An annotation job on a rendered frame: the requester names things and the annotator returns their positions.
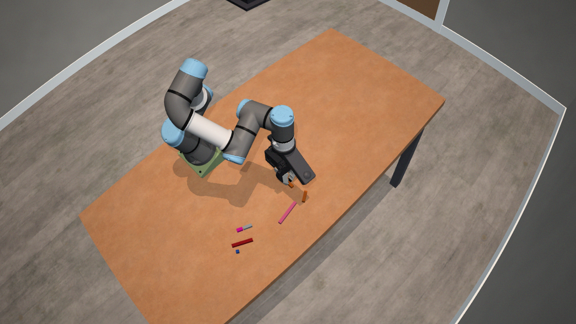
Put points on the pink rod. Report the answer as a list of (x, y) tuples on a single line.
[(287, 212)]

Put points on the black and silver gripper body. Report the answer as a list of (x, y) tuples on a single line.
[(274, 158)]

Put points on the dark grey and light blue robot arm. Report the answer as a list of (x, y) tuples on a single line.
[(197, 137)]

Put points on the red rod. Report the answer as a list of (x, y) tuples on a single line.
[(242, 242)]

